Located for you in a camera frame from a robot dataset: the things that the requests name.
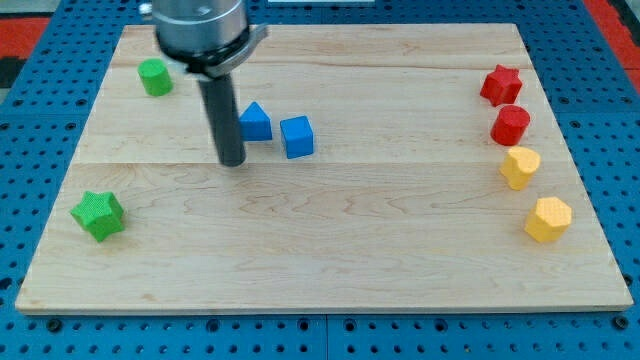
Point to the red star block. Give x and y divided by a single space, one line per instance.
501 86

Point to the light wooden board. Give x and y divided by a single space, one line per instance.
400 209

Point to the yellow heart block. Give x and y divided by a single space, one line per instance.
519 166

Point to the green cylinder block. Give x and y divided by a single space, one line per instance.
155 77

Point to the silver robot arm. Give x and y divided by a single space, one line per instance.
209 37

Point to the black cylindrical pointer tool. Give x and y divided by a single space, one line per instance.
220 104

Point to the green star block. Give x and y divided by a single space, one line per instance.
99 214

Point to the blue triangle block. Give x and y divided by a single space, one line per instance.
255 124

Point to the blue cube block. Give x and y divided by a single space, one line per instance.
298 137

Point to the yellow hexagon block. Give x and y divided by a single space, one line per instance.
549 218

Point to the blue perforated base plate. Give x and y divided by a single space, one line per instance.
54 55

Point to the red cylinder block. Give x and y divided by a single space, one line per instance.
510 125

